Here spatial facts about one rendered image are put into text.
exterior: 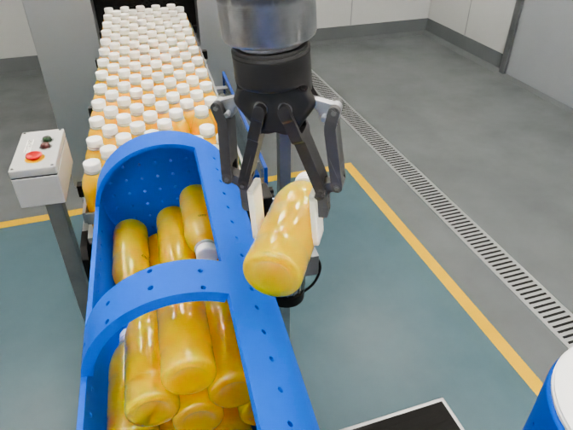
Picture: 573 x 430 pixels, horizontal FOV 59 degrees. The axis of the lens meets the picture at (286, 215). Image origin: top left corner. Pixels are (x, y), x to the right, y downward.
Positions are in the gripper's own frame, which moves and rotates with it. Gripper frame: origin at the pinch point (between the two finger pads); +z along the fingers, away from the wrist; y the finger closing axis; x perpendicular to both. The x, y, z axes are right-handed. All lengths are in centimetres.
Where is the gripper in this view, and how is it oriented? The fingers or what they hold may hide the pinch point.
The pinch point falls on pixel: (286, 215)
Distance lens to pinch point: 59.9
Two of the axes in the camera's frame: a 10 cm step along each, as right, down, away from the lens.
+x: -2.5, 5.9, -7.7
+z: 0.8, 8.0, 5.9
